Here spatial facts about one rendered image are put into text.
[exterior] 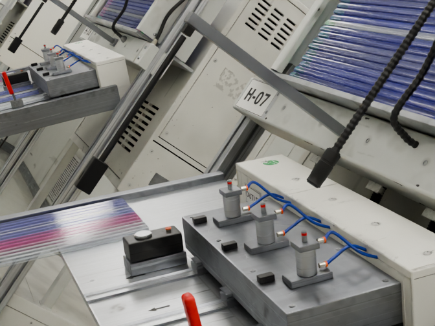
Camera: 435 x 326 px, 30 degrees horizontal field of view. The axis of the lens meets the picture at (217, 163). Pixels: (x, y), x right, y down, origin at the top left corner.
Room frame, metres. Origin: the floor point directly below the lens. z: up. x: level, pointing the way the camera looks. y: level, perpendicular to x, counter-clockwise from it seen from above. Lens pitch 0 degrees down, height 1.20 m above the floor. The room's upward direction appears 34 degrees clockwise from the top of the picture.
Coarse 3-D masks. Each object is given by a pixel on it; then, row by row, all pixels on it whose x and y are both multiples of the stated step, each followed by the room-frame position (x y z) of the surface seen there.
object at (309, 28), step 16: (320, 0) 1.33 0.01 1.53; (336, 0) 1.36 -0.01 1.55; (320, 16) 1.36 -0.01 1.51; (304, 32) 1.33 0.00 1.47; (288, 48) 1.34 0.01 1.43; (304, 48) 1.36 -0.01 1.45; (288, 64) 1.36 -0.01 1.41; (256, 80) 1.47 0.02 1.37; (288, 80) 1.29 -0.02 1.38; (304, 80) 1.24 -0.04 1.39; (256, 96) 1.43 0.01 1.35; (272, 96) 1.38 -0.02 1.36; (320, 96) 1.24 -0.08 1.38; (336, 96) 1.15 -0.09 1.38; (352, 96) 1.11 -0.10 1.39; (256, 112) 1.40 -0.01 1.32; (368, 112) 1.11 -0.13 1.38; (384, 112) 1.04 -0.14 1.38; (400, 112) 1.00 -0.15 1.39; (416, 128) 1.01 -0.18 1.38; (432, 128) 0.95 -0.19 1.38
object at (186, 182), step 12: (180, 180) 1.45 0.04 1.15; (192, 180) 1.44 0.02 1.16; (204, 180) 1.45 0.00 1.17; (216, 180) 1.46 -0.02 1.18; (120, 192) 1.42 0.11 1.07; (132, 192) 1.41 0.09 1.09; (144, 192) 1.42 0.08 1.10; (156, 192) 1.43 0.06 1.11; (60, 204) 1.38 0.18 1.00; (72, 204) 1.38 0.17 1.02; (84, 204) 1.38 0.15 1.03; (12, 216) 1.35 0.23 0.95; (24, 216) 1.35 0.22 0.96
